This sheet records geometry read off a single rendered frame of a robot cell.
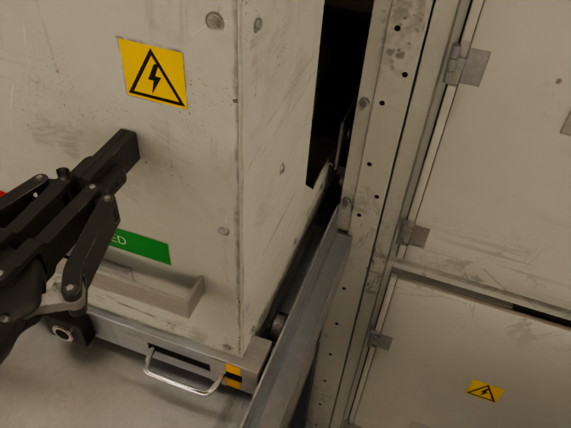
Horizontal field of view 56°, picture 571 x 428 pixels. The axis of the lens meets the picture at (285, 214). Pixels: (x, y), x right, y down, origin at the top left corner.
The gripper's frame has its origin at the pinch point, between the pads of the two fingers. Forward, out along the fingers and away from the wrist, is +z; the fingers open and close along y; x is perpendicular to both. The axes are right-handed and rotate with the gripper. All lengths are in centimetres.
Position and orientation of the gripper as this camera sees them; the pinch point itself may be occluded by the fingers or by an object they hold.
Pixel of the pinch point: (109, 166)
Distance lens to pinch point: 48.8
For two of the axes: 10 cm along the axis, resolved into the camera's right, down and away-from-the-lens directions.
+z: 3.4, -6.5, 6.8
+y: 9.4, 2.8, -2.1
